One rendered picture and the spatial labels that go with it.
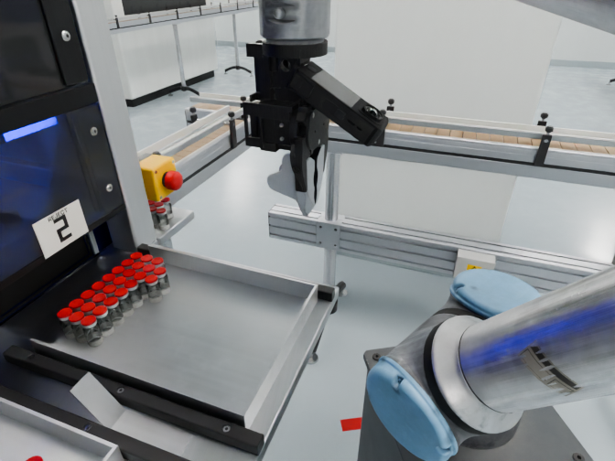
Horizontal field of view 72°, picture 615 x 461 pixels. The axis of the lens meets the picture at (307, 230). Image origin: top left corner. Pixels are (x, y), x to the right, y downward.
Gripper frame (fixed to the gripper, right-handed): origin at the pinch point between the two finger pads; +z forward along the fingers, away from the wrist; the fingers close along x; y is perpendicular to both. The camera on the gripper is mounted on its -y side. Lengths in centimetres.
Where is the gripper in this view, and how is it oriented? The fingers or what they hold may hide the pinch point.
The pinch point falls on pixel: (311, 207)
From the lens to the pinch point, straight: 55.5
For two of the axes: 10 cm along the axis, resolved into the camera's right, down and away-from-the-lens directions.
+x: -3.7, 4.9, -7.9
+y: -9.3, -1.9, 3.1
